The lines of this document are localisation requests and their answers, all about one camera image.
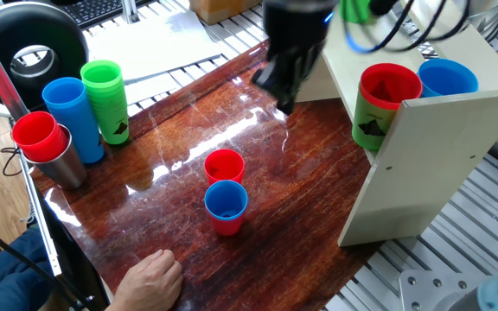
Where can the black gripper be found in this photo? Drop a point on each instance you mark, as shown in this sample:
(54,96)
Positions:
(296,26)

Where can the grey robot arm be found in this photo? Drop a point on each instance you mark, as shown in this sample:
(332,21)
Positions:
(491,298)

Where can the cream wooden shelf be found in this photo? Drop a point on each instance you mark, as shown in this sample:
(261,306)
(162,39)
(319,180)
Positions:
(426,173)

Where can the blue plastic cup stack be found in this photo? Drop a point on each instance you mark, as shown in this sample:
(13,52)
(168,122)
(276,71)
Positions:
(76,121)

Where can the person's hand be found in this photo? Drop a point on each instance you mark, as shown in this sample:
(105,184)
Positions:
(149,285)

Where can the cardboard box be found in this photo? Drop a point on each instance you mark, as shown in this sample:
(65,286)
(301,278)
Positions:
(214,10)

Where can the white paper sheet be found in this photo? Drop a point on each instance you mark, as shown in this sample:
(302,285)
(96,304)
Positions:
(154,47)

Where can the silver vertical pole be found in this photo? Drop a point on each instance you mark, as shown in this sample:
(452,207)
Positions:
(130,10)

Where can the green cup at bottom edge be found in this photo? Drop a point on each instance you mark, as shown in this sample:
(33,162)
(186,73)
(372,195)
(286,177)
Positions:
(108,108)

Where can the black keyboard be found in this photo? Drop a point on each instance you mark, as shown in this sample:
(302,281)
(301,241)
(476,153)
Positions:
(93,10)

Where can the stainless steel cup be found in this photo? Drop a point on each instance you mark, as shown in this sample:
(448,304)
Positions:
(65,170)

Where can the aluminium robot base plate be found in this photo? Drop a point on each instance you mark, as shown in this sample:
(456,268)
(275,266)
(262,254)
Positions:
(426,289)

